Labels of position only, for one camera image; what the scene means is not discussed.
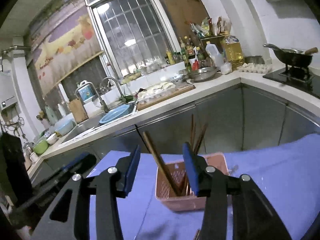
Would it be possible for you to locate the brown wooden chopstick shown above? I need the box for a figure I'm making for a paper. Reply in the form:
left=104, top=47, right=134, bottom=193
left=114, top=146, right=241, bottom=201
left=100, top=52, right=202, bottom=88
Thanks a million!
left=193, top=122, right=208, bottom=155
left=185, top=114, right=195, bottom=196
left=143, top=132, right=181, bottom=196

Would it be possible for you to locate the chrome kitchen faucet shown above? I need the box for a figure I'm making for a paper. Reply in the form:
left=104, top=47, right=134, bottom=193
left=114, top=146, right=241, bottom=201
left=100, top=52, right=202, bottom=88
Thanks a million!
left=75, top=81, right=109, bottom=113

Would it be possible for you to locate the green bowl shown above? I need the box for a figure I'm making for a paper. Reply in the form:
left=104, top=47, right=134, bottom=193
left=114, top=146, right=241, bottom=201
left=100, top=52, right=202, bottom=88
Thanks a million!
left=33, top=139, right=49, bottom=155

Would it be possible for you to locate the blue patterned tablecloth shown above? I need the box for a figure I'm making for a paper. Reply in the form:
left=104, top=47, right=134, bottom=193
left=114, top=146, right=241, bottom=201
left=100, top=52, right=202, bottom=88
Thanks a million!
left=89, top=133, right=319, bottom=239

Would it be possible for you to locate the wooden cutting board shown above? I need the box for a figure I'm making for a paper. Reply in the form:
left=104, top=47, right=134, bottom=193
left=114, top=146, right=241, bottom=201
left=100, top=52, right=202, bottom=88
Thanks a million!
left=68, top=98, right=88, bottom=124

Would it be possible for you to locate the blue plastic basin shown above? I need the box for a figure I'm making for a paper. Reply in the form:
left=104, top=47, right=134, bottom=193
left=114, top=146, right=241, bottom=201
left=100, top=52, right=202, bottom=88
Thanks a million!
left=99, top=103, right=135, bottom=126

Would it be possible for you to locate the pink perforated utensil basket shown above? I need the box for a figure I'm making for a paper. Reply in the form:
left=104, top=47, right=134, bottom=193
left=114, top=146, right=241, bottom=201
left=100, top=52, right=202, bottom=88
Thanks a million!
left=154, top=153, right=230, bottom=212

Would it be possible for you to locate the long wooden board with dumplings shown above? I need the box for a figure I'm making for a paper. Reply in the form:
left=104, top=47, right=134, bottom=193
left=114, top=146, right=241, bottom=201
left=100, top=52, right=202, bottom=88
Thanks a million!
left=137, top=82, right=195, bottom=111

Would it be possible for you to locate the fruit print window blind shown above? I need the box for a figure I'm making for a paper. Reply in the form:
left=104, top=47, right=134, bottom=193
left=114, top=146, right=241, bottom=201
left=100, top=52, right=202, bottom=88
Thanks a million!
left=29, top=0, right=101, bottom=95

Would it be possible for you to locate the steel bowl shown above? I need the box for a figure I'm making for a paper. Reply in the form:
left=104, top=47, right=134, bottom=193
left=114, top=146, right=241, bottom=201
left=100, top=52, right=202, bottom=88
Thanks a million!
left=188, top=67, right=217, bottom=82

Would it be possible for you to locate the barred window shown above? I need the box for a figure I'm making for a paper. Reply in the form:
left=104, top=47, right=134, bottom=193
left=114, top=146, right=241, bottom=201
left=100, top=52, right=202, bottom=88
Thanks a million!
left=85, top=0, right=181, bottom=79

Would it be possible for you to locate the black gas stove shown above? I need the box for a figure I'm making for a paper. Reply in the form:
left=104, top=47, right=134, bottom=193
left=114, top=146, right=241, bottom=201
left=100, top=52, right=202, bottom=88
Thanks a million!
left=263, top=67, right=319, bottom=99

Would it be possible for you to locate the egg tray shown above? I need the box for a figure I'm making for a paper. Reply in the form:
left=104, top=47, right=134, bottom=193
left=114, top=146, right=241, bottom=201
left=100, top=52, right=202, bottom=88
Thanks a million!
left=237, top=63, right=272, bottom=74

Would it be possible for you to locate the white plastic jug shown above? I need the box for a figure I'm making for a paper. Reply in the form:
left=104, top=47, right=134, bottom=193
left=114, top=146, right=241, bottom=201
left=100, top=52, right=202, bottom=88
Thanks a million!
left=206, top=41, right=224, bottom=70

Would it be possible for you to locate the yellow cooking oil bottle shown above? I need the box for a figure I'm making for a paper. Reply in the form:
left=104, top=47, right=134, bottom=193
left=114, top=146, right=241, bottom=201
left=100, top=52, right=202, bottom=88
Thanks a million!
left=222, top=35, right=245, bottom=70

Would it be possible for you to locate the black wok with handle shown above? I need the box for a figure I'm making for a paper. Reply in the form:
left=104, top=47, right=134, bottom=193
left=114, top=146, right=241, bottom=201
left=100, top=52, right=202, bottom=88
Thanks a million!
left=263, top=43, right=319, bottom=68

